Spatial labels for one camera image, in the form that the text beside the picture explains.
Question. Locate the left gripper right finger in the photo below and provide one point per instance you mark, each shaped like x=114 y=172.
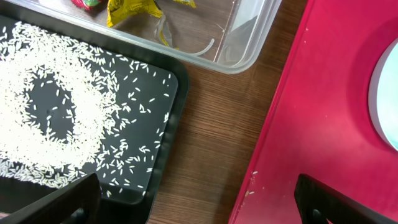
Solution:
x=319 y=203

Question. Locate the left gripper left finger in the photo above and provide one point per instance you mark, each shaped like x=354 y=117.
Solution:
x=60 y=205

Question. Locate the white rice pile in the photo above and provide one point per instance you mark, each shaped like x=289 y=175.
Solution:
x=60 y=114

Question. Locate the light blue plate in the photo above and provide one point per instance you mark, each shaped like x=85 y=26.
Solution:
x=382 y=96

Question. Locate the red snack wrapper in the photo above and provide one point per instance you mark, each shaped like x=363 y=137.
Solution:
x=87 y=5

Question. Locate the yellow snack wrapper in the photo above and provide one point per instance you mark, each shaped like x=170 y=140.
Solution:
x=119 y=10

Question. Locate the red serving tray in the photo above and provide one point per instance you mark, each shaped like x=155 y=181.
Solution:
x=318 y=123

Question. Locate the black plastic tray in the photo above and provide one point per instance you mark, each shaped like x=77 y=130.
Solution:
x=164 y=89

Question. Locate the clear plastic bin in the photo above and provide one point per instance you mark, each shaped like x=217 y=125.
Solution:
x=225 y=36

